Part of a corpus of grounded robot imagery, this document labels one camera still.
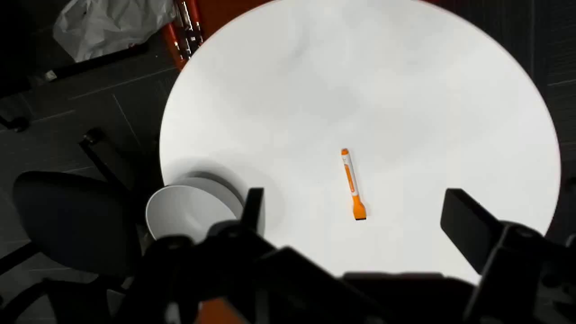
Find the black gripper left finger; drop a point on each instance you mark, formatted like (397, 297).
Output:
(252, 209)

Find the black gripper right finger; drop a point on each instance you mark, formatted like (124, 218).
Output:
(522, 276)

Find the orange and white marker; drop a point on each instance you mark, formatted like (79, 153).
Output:
(356, 204)

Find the black office chair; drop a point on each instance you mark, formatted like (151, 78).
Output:
(82, 224)

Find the orange metal stand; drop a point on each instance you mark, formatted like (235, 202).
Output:
(194, 20)

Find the white plastic bag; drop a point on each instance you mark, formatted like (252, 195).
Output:
(88, 29)

